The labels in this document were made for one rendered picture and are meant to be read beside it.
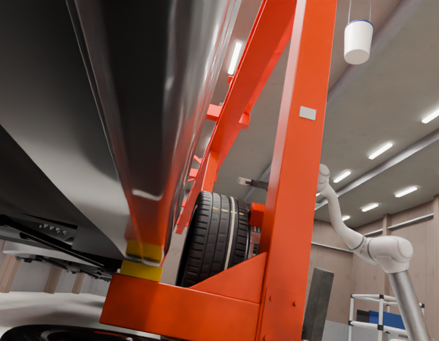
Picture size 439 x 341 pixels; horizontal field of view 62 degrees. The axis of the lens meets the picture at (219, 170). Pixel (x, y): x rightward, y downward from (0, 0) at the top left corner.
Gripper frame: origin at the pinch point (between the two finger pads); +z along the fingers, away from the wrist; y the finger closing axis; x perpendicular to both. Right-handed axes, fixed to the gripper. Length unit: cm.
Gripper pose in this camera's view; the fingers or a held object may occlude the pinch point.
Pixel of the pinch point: (244, 181)
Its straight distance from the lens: 182.0
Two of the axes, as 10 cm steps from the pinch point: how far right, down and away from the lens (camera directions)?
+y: -4.7, -2.0, 8.6
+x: 2.5, -9.6, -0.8
